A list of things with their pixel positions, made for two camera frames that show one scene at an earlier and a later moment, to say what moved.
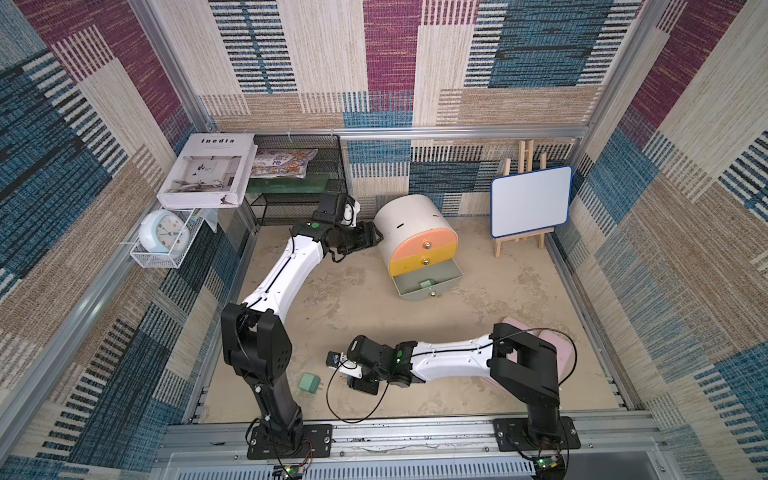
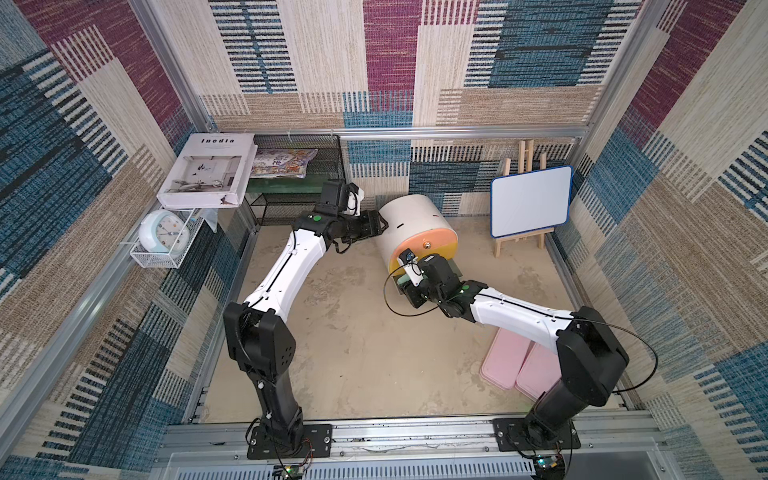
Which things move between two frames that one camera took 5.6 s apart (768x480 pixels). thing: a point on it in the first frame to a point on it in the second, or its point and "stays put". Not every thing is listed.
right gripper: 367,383 to 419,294
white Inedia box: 214,172 stays put
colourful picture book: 282,162 stays put
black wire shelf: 288,200 stays put
